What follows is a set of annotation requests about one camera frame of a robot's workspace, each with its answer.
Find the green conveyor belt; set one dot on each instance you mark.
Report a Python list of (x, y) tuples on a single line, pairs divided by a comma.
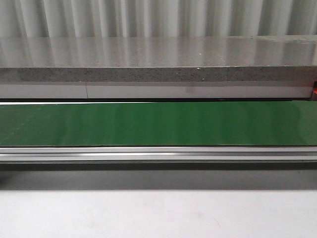
[(160, 124)]

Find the grey speckled stone counter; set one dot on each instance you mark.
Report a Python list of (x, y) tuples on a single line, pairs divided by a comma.
[(158, 59)]

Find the red orange object at edge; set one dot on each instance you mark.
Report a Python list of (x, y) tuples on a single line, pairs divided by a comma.
[(314, 92)]

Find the white corrugated curtain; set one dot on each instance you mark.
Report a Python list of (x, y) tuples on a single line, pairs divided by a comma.
[(156, 18)]

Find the aluminium conveyor front rail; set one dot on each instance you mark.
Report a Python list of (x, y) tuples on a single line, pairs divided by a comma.
[(156, 154)]

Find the white conveyor back rail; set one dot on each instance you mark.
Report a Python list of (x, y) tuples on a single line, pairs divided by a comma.
[(156, 90)]

